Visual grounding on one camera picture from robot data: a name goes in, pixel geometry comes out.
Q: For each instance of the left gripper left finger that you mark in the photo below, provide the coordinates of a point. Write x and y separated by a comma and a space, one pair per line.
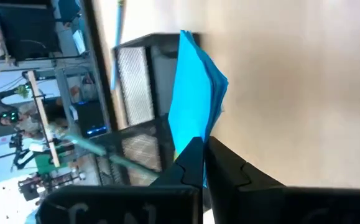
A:
189, 168

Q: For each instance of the blue sticky note pad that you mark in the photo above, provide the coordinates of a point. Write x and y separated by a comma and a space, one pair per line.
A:
192, 93

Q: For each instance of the person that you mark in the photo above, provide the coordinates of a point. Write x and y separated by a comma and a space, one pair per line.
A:
27, 124

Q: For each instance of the black standing desk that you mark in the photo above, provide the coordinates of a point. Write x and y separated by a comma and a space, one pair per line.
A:
27, 31

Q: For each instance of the wooden desk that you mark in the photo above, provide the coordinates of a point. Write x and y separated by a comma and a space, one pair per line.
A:
43, 118

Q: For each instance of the white book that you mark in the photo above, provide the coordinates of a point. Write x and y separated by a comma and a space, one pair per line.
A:
79, 42

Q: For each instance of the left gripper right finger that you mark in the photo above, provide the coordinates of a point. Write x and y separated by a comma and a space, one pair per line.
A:
223, 168

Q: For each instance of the small green desk plant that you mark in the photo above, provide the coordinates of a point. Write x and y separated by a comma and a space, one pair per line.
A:
22, 91

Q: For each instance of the black computer tower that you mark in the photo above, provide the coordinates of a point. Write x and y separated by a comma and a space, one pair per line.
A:
89, 118

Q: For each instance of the grey pen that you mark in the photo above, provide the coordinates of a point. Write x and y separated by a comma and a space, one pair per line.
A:
119, 31

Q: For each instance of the black mesh desk organizer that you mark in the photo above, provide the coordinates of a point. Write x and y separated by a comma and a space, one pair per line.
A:
136, 84

